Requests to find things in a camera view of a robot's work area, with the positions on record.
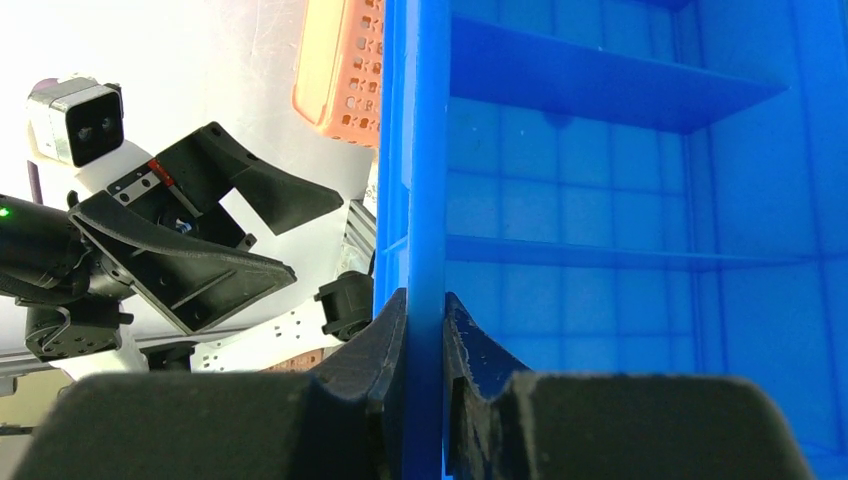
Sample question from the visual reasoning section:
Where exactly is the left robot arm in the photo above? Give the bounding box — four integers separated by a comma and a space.
1, 123, 361, 380

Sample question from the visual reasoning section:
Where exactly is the pink plastic basket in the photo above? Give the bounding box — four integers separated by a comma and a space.
292, 0, 385, 148

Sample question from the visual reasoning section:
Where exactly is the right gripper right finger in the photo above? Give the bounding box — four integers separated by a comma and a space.
443, 294, 813, 479

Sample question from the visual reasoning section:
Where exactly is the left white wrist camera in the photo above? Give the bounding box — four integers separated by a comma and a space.
26, 77, 125, 168

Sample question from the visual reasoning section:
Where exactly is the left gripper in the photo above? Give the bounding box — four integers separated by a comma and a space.
69, 122, 344, 334

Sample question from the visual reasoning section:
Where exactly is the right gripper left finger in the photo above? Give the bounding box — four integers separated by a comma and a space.
14, 289, 407, 479

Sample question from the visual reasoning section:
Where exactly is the blue divided plastic tray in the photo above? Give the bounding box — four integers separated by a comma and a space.
375, 1, 847, 479

